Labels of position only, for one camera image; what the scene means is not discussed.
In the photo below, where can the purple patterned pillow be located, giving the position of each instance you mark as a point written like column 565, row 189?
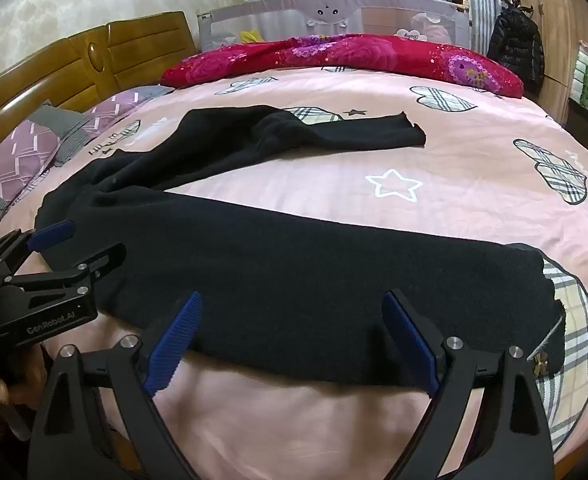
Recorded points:
column 23, row 155
column 113, row 110

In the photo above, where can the black puffer jacket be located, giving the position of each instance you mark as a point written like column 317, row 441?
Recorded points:
column 516, row 45

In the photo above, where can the wooden headboard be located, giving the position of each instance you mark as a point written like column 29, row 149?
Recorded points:
column 73, row 75

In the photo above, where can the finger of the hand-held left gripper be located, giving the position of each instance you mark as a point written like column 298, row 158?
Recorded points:
column 98, row 260
column 48, row 235

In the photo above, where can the red floral blanket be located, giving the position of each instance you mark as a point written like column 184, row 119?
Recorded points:
column 374, row 55

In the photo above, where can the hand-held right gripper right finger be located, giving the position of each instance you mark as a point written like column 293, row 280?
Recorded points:
column 406, row 335

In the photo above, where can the yellow toy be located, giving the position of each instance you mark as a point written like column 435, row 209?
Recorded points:
column 253, row 36

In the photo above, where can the black pants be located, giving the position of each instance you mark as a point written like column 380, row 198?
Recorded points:
column 274, row 270

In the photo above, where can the pink printed bed sheet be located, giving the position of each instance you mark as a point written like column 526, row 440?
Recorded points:
column 324, row 175

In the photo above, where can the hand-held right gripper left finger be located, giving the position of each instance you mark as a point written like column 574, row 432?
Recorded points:
column 173, row 345

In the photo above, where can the grey pillow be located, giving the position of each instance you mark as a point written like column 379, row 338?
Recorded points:
column 153, row 92
column 63, row 127

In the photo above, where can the grey bed guard rail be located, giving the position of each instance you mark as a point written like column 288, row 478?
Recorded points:
column 274, row 17

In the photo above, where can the wooden wardrobe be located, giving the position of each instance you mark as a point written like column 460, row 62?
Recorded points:
column 559, row 10

